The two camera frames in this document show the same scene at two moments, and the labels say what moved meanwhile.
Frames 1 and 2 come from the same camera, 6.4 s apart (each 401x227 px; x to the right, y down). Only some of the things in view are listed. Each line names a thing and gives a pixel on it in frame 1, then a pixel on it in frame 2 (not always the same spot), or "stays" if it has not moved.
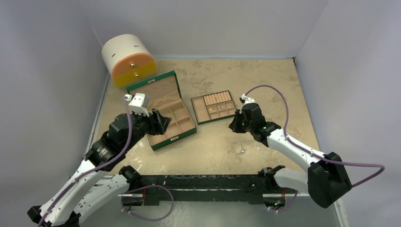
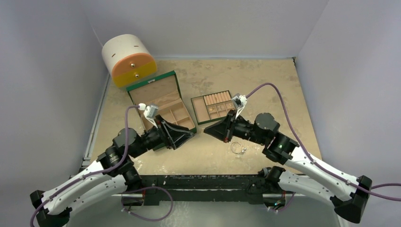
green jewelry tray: [213, 107] stays
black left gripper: [158, 122] to [171, 134]
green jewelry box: [164, 95] stays
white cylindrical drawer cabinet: [129, 60] stays
